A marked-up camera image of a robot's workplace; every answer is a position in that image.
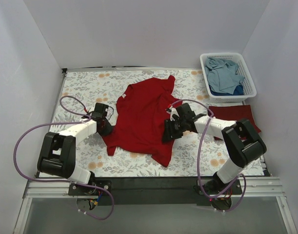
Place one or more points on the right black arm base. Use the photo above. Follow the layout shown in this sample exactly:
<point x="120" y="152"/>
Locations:
<point x="210" y="189"/>

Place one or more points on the dark blue t shirt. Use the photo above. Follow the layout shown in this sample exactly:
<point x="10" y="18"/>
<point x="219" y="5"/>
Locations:
<point x="237" y="92"/>

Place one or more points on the aluminium frame rail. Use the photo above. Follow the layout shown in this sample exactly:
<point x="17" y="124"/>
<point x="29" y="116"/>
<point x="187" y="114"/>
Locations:
<point x="256" y="186"/>

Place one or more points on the white plastic basket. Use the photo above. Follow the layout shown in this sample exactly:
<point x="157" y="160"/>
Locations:
<point x="249" y="90"/>

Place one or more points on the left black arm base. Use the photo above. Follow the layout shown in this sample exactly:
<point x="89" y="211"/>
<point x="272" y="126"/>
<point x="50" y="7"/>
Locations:
<point x="90" y="189"/>

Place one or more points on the floral patterned table mat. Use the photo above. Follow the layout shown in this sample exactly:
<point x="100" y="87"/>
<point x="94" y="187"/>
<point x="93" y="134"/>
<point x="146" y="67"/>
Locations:
<point x="191" y="154"/>

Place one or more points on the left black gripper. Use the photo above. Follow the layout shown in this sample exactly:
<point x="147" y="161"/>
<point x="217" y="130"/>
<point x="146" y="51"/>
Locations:
<point x="107" y="128"/>

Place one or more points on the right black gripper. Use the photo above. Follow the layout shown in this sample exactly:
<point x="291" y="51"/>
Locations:
<point x="170" y="130"/>

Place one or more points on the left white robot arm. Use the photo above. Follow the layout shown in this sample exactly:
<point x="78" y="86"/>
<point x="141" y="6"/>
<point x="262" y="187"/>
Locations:
<point x="58" y="151"/>

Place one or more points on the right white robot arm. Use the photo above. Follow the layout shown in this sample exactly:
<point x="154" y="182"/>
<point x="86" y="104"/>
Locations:
<point x="242" y="141"/>

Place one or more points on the light blue t shirt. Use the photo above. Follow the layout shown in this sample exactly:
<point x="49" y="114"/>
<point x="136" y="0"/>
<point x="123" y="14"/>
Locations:
<point x="222" y="76"/>

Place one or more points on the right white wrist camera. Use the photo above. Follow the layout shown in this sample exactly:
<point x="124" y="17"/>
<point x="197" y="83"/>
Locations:
<point x="173" y="113"/>

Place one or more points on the folded dark red t shirt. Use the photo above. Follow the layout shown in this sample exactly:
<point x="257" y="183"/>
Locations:
<point x="234" y="113"/>

